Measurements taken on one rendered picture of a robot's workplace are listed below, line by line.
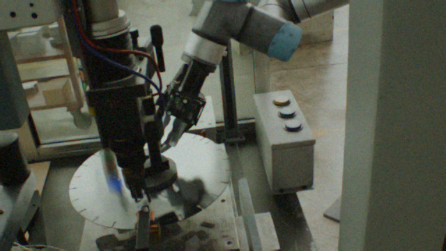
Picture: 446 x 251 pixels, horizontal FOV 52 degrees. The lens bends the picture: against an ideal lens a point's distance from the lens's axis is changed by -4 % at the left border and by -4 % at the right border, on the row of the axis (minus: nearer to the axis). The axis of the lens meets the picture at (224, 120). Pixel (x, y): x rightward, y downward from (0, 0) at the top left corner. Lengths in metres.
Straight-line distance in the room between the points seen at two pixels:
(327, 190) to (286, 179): 1.26
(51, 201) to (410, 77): 1.22
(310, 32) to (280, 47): 3.40
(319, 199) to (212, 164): 1.46
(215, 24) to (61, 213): 0.66
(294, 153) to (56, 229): 0.61
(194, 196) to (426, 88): 0.74
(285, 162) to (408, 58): 0.99
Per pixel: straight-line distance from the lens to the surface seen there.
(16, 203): 0.83
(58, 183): 1.40
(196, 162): 0.98
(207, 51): 0.87
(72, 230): 1.21
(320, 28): 4.32
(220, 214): 1.00
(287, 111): 1.23
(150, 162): 0.86
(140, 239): 0.78
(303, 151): 1.14
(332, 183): 2.48
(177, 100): 0.88
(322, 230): 2.21
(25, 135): 1.50
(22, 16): 0.59
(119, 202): 0.91
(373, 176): 0.19
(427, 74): 0.17
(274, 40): 0.87
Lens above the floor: 1.49
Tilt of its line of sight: 29 degrees down
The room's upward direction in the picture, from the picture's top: 6 degrees counter-clockwise
